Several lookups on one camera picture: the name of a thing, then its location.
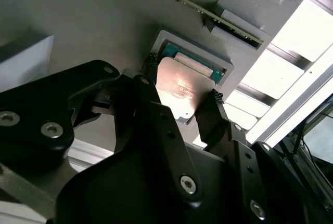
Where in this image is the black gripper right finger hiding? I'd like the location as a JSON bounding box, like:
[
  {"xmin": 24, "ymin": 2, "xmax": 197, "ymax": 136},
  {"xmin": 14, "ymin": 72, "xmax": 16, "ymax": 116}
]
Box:
[{"xmin": 195, "ymin": 88, "xmax": 323, "ymax": 224}]

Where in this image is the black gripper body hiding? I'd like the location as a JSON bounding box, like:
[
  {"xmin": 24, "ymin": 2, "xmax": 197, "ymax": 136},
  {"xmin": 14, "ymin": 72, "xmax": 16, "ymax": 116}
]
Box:
[{"xmin": 56, "ymin": 140, "xmax": 245, "ymax": 224}]

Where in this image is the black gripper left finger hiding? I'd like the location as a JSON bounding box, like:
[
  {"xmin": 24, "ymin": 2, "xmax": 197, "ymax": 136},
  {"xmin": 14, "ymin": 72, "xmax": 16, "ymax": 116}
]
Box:
[{"xmin": 0, "ymin": 52, "xmax": 206, "ymax": 224}]

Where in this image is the silver CPU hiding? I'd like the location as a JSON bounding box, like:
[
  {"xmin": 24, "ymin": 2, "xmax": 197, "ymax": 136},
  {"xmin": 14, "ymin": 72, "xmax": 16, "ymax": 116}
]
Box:
[{"xmin": 155, "ymin": 42, "xmax": 227, "ymax": 126}]

